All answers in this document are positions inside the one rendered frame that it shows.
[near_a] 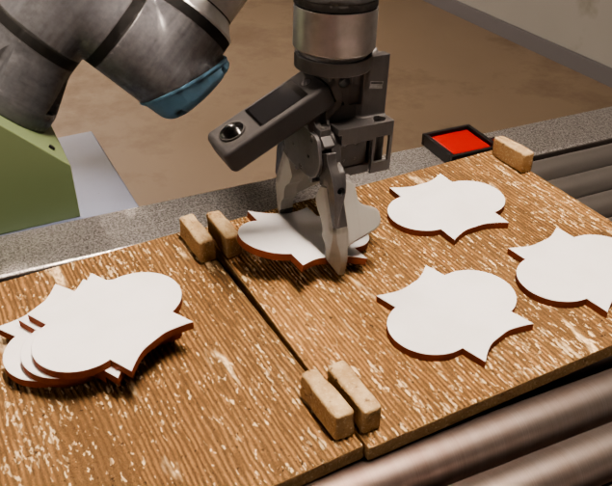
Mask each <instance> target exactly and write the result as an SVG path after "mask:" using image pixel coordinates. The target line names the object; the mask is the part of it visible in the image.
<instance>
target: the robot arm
mask: <svg viewBox="0 0 612 486"><path fill-rule="evenodd" d="M247 1H248V0H0V116H2V117H3V118H5V119H7V120H9V121H11V122H13V123H15V124H17V125H19V126H22V127H24V128H26V129H29V130H32V131H35V132H38V133H44V132H46V131H47V129H48V128H49V127H50V125H51V124H52V123H53V121H55V119H56V117H57V114H58V111H59V108H60V105H61V102H62V98H63V95H64V92H65V89H66V86H67V81H68V78H69V77H70V75H71V74H72V73H73V71H74V70H75V69H76V67H77V66H78V65H79V63H80V62H81V61H82V60H84V61H86V62H87V63H89V64H90V65H91V66H93V67H94V68H95V69H97V70H98V71H99V72H101V73H102V74H103V75H105V76H106V77H107V78H109V79H110V80H111V81H113V82H114V83H115V84H117V85H118V86H119V87H121V88H122V89H123V90H125V91H126V92H127V93H129V94H130V95H132V96H133V97H134V98H136V99H137V100H138V101H140V102H139V103H140V104H141V105H143V106H146V107H148V108H149V109H150V110H152V111H153V112H155V113H156V114H158V115H159V116H161V117H162V118H165V119H176V118H179V117H181V116H183V115H185V114H186V113H188V112H189V111H191V110H192V109H194V108H195V107H196V106H197V105H198V104H200V103H201V102H202V101H203V100H204V99H205V98H206V97H207V96H208V95H209V94H210V93H211V92H212V91H213V90H214V89H215V88H216V87H217V85H218V84H219V83H220V82H221V80H222V79H223V78H224V76H225V74H226V72H227V70H228V68H229V61H228V60H227V57H226V56H225V55H223V54H224V52H225V51H226V49H227V48H228V47H229V45H230V43H231V41H230V34H229V25H230V23H231V22H232V21H233V19H234V18H235V16H237V15H238V13H239V12H240V11H241V9H242V8H243V6H244V5H245V4H246V2H247ZM378 13H379V0H294V6H293V43H292V44H293V46H294V47H295V49H294V66H295V68H296V69H298V70H299V71H300V72H298V73H297V74H295V75H294V76H292V77H291V78H289V79H288V80H286V81H285V82H283V83H282V84H280V85H279V86H278V87H276V88H275V89H273V90H272V91H270V92H269V93H267V94H266V95H265V96H263V97H262V98H260V99H259V100H257V101H256V102H254V103H253V104H251V105H250V106H248V107H247V108H245V109H244V110H242V111H241V112H239V113H238V114H236V115H235V116H234V117H232V118H231V119H229V120H228V121H226V122H224V123H223V124H221V125H220V126H218V127H217V128H215V129H214V130H212V131H211V132H209V134H208V141H209V143H210V144H211V146H212V148H213V149H214V150H215V151H216V153H217V154H218V155H219V156H220V157H221V158H222V160H223V161H224V162H225V163H226V164H227V166H228V167H229V168H230V169H231V170H232V171H234V172H238V171H240V170H241V169H243V168H244V167H246V166H247V165H249V164H250V163H252V162H253V161H254V160H255V159H257V158H258V157H259V156H261V155H262V154H264V153H265V152H267V151H268V150H270V149H272V148H273V147H275V146H276V145H278V146H277V158H276V175H277V179H276V190H277V202H278V211H279V213H280V214H282V213H291V212H292V210H293V201H294V198H295V197H296V196H297V193H298V192H301V191H303V190H305V189H307V188H308V187H311V186H313V185H315V184H317V183H319V182H320V185H321V186H322V187H320V188H319V190H318V193H317V195H316V197H315V200H316V205H317V210H318V212H319V214H320V217H321V221H322V227H323V233H322V235H323V239H324V242H325V247H326V255H325V257H326V260H327V262H328V263H329V264H330V266H331V267H332V268H333V270H334V271H335V272H336V274H337V275H343V274H345V269H346V265H347V258H348V247H349V246H350V245H351V244H353V243H354V242H356V241H358V240H359V239H361V238H363V237H364V236H365V235H367V234H369V233H370V232H372V231H374V230H375V229H377V228H378V226H379V225H380V223H381V216H380V212H379V210H378V209H377V208H375V207H372V206H369V205H366V204H362V203H360V202H359V200H358V196H357V191H356V187H355V185H354V183H353V182H352V181H351V180H349V179H346V174H349V175H350V176H351V175H356V174H360V173H365V172H367V169H368V173H370V174H372V173H376V172H380V171H385V170H389V165H390V155H391V146H392V137H393V127H394V120H393V119H392V118H390V117H389V116H387V115H386V113H385V108H386V89H387V78H388V69H389V58H390V54H389V53H387V52H385V51H381V52H380V51H379V50H378V49H377V47H376V38H377V25H378ZM385 135H388V136H387V147H386V159H382V157H383V146H384V137H385Z"/></svg>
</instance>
